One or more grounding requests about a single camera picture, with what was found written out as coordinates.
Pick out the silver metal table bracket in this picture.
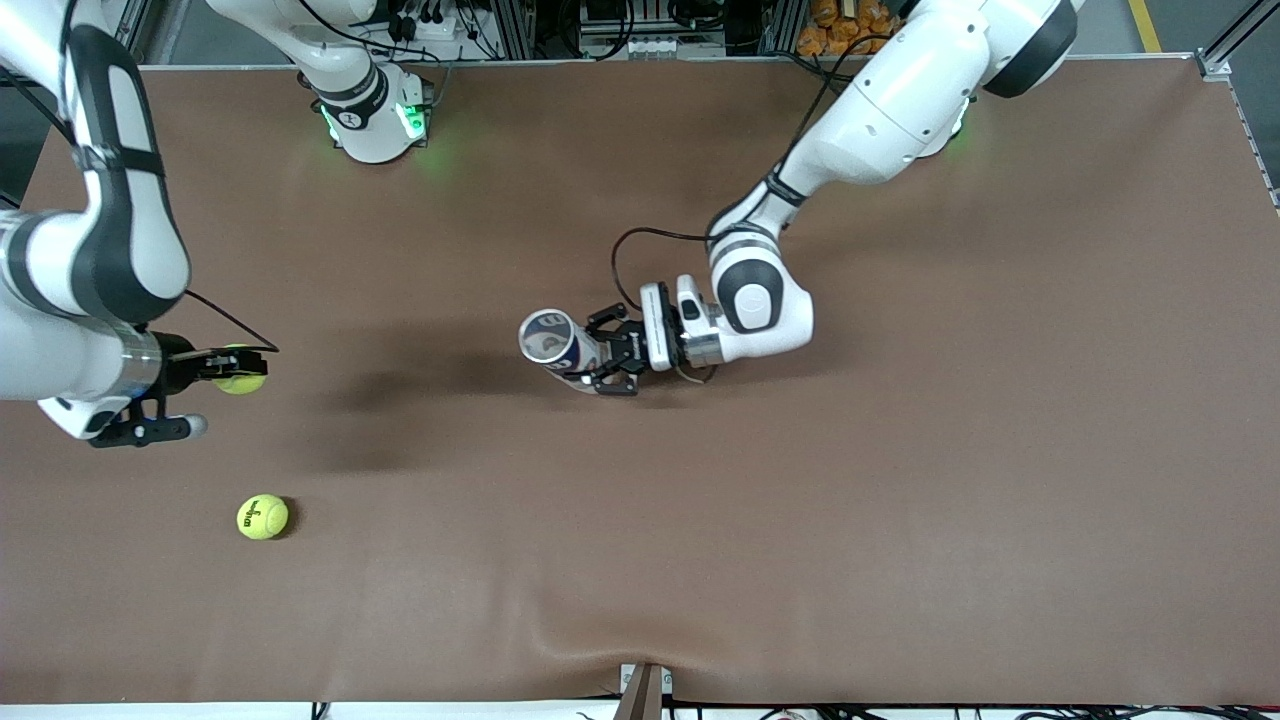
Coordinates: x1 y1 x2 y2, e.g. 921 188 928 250
618 663 674 698

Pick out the brown mounting bar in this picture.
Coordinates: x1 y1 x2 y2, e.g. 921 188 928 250
612 665 664 720

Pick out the white terminal block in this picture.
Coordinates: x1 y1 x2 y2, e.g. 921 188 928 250
622 36 703 59

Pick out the aluminium frame strut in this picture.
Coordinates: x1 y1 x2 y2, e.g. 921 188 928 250
105 0 191 67
1195 0 1280 79

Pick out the yellow-green tennis ball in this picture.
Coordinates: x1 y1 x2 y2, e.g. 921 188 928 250
214 344 269 396
236 494 290 542

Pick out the orange bread pile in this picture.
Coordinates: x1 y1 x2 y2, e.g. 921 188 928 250
797 0 883 58

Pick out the clear tennis ball can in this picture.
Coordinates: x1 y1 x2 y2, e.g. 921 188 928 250
518 308 627 397

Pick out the white power strip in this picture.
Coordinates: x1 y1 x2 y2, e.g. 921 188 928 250
385 8 473 43

